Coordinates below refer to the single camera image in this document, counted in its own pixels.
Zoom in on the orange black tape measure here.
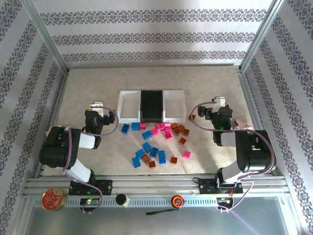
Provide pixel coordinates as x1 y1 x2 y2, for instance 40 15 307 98
146 195 186 216

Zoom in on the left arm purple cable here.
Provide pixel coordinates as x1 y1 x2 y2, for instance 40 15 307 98
62 106 120 215

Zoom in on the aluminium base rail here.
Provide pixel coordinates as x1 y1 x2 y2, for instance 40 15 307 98
23 174 291 198

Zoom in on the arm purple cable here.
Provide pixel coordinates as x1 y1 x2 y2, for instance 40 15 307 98
190 104 277 213
62 106 120 215

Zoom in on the aluminium side rail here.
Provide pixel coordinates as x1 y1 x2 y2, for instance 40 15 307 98
237 70 286 177
34 70 70 178

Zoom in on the long blue lego brick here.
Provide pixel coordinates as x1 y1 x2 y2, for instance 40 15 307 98
157 149 167 165

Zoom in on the black plastic bin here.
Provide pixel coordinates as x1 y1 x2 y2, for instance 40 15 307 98
139 90 164 123

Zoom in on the coloured wire bundle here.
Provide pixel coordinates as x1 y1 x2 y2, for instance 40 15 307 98
217 195 233 206

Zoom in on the circuit board with green light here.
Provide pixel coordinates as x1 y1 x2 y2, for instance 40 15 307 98
80 197 100 207

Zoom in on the pink toy figure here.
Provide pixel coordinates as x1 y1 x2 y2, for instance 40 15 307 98
232 117 254 132

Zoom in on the red round tin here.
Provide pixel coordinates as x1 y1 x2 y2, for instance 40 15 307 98
41 188 68 211

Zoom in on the aluminium frame post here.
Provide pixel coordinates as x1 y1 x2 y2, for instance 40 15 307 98
21 0 70 74
239 0 287 73

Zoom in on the translucent white plastic bin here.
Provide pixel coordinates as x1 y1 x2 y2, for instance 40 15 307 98
161 90 186 123

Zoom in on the aluminium frame cross bar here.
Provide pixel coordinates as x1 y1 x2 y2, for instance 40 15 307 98
67 63 242 71

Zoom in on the grey metal panel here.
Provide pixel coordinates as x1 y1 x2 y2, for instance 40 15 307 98
23 195 298 235

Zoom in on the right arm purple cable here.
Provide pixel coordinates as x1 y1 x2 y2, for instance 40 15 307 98
190 104 277 213

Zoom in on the black push button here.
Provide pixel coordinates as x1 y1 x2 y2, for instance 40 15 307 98
115 193 130 208

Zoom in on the slotted metal strip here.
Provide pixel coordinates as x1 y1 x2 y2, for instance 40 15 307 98
33 197 221 209

